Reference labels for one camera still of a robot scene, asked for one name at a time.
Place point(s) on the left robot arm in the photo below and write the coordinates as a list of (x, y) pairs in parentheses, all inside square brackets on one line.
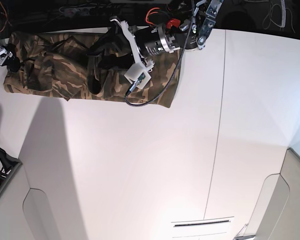
[(183, 25)]

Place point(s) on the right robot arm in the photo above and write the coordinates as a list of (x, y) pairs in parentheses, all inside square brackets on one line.
[(13, 46)]

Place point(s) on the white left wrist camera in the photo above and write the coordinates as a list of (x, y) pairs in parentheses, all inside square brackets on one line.
[(139, 73)]

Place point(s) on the black power strip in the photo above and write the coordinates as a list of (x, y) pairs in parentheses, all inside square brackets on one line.
[(89, 10)]

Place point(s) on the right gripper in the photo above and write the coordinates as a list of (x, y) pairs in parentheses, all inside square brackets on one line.
[(8, 58)]

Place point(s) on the camouflage T-shirt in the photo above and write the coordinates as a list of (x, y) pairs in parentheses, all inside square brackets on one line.
[(57, 65)]

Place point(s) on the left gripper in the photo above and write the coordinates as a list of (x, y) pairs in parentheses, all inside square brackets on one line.
[(133, 45)]

